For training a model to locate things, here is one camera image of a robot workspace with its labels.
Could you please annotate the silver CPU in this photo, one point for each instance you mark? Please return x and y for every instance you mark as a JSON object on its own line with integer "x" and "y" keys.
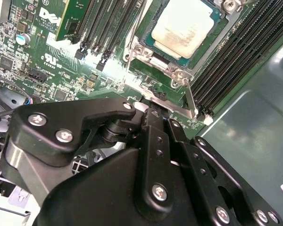
{"x": 186, "y": 26}

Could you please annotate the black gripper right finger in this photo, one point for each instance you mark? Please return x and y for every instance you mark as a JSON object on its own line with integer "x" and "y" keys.
{"x": 191, "y": 164}

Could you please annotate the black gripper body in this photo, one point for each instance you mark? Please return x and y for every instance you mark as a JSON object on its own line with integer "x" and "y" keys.
{"x": 96, "y": 193}

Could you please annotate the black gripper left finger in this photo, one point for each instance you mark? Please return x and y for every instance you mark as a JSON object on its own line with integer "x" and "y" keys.
{"x": 49, "y": 122}

